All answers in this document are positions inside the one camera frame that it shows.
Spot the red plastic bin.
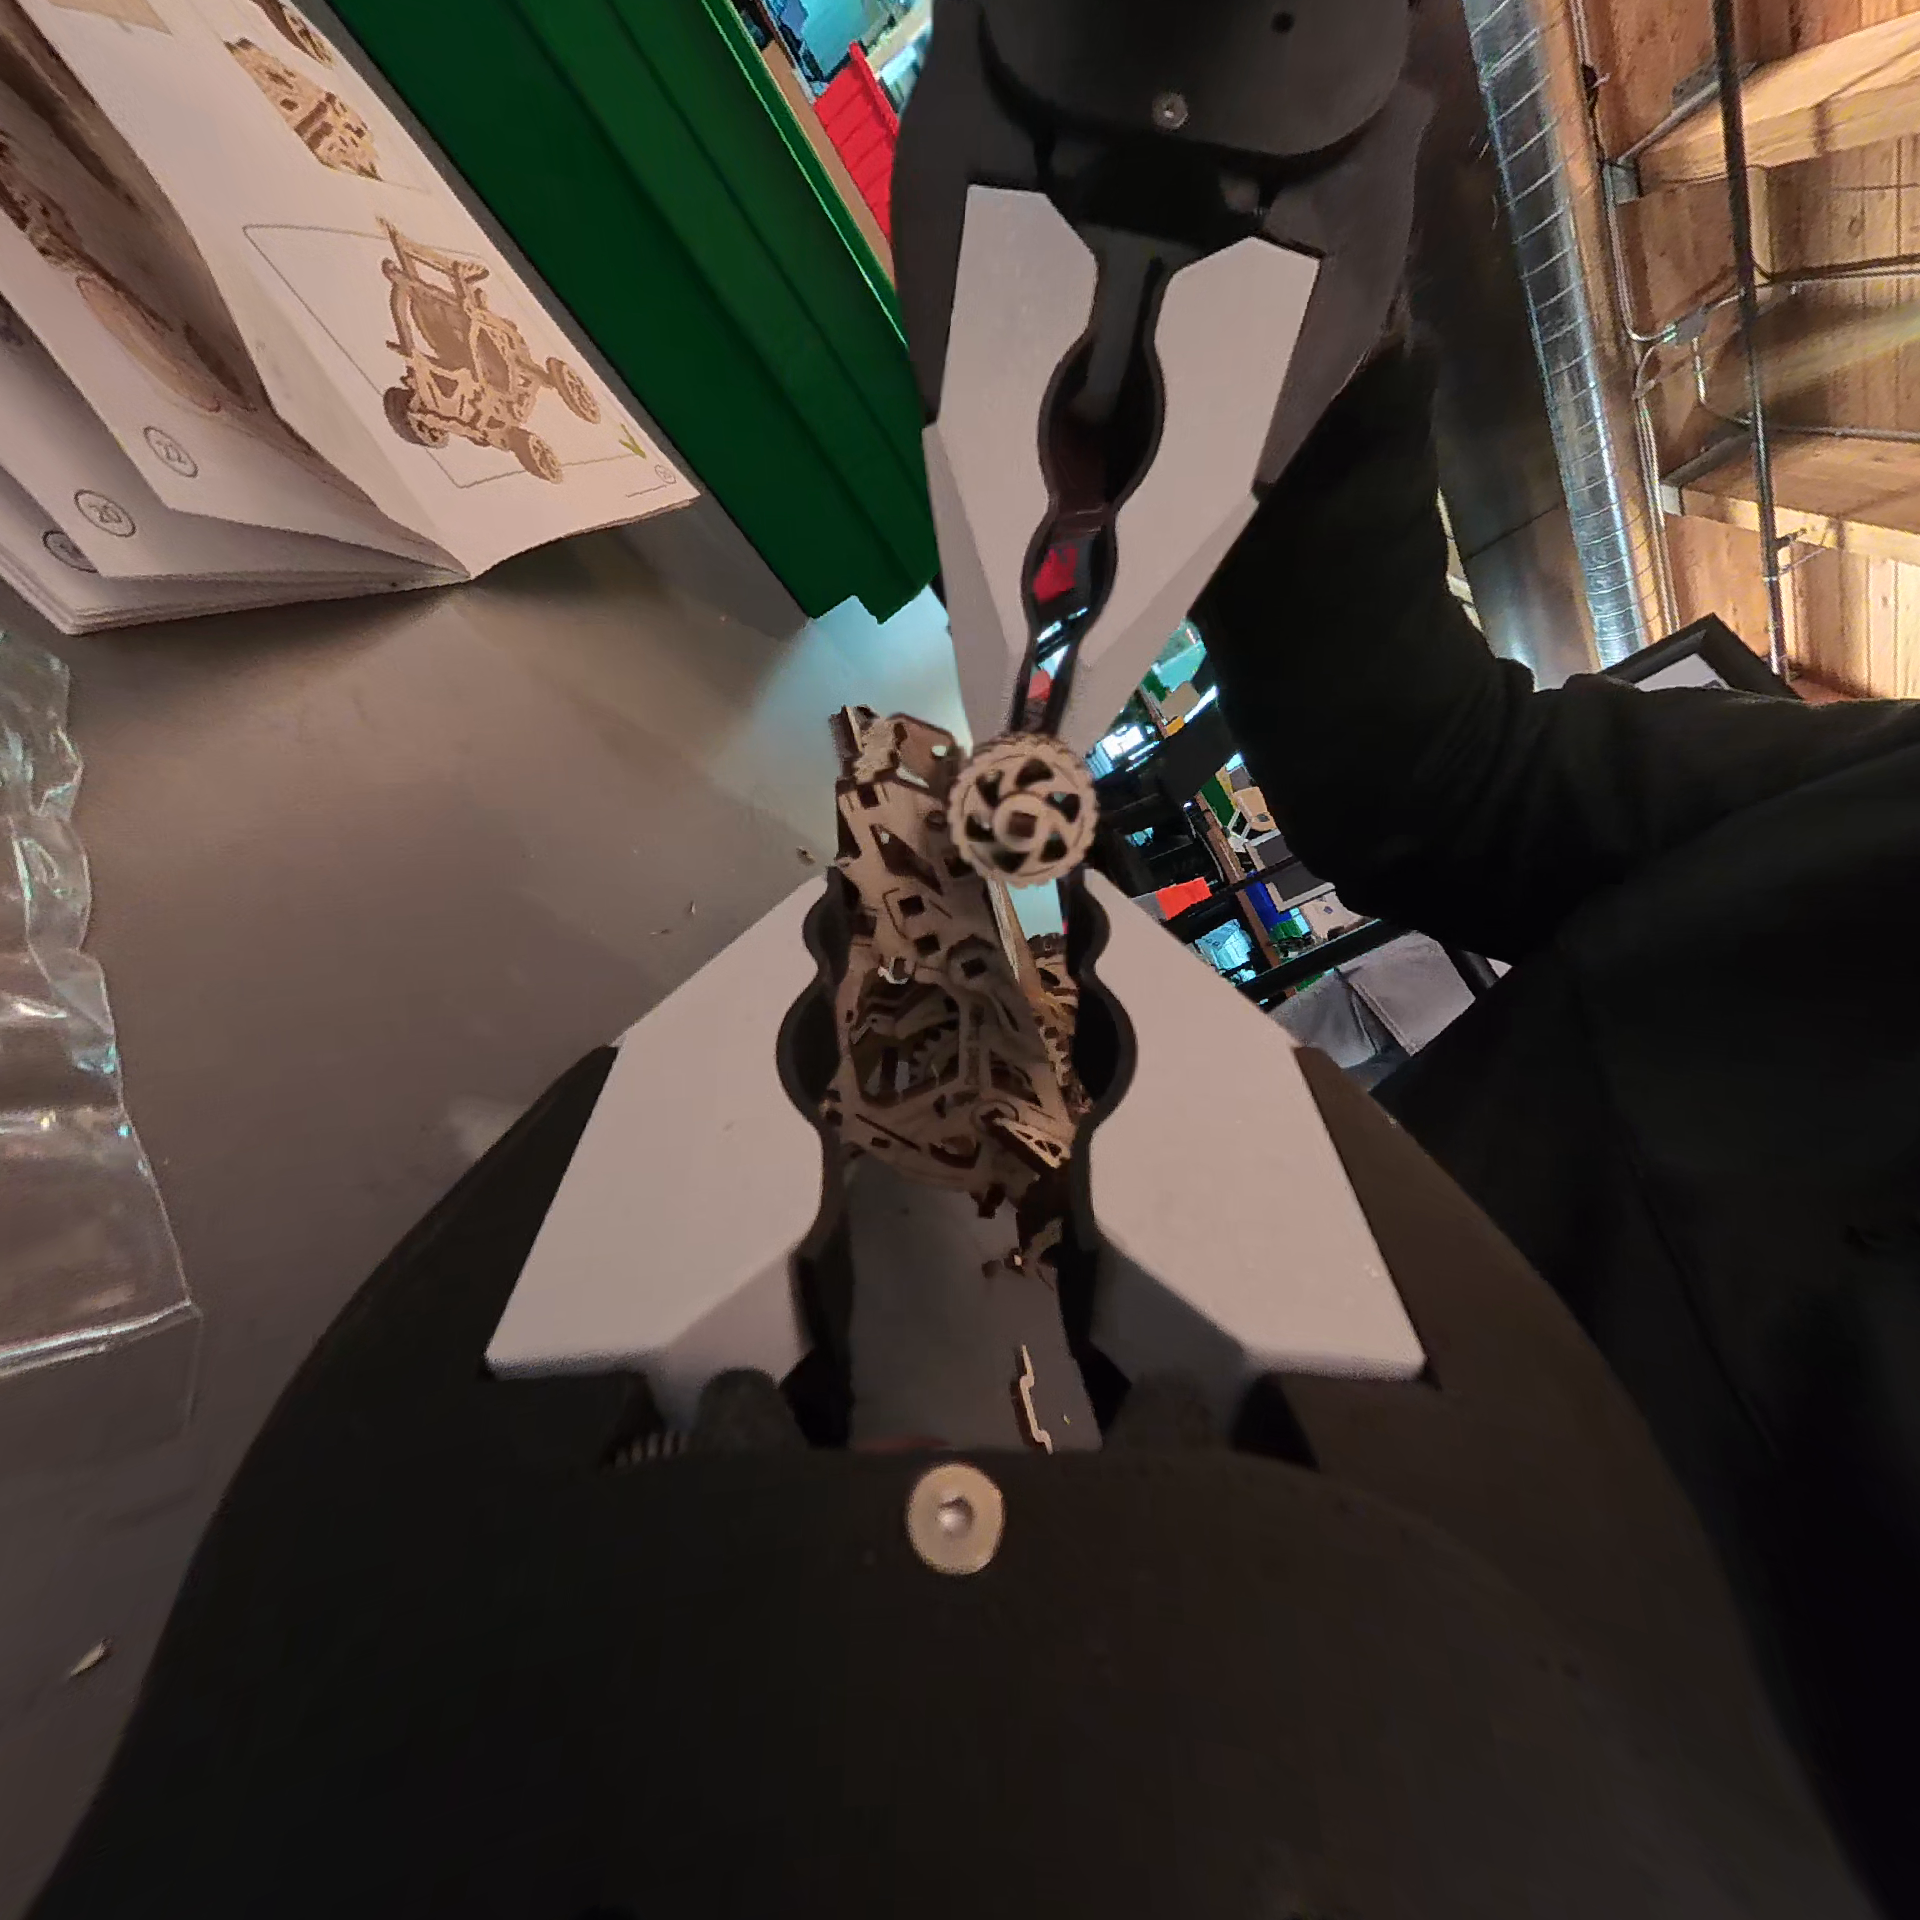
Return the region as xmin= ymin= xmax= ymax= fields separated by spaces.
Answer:
xmin=808 ymin=42 xmax=903 ymax=242

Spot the green plastic bin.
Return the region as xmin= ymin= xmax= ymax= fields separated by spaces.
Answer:
xmin=323 ymin=0 xmax=948 ymax=627

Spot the clear plastic bag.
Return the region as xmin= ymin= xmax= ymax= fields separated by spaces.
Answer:
xmin=0 ymin=630 xmax=205 ymax=1376

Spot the wooden model buggy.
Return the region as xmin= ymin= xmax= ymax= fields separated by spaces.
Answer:
xmin=815 ymin=704 xmax=1105 ymax=1277

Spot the assembly instruction booklet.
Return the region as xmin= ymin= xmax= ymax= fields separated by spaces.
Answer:
xmin=0 ymin=0 xmax=703 ymax=635

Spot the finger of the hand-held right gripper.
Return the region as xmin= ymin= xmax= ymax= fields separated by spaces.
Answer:
xmin=921 ymin=183 xmax=1112 ymax=710
xmin=1049 ymin=230 xmax=1326 ymax=710

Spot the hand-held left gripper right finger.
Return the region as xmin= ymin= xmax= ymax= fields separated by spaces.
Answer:
xmin=1055 ymin=871 xmax=1427 ymax=1382

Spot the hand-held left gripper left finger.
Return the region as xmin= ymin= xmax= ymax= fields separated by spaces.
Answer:
xmin=484 ymin=874 xmax=852 ymax=1382

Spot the person's right forearm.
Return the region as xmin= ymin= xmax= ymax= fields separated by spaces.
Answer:
xmin=1191 ymin=300 xmax=1920 ymax=970

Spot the person's black-clothed body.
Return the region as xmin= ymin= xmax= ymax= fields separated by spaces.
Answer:
xmin=1372 ymin=660 xmax=1920 ymax=1920

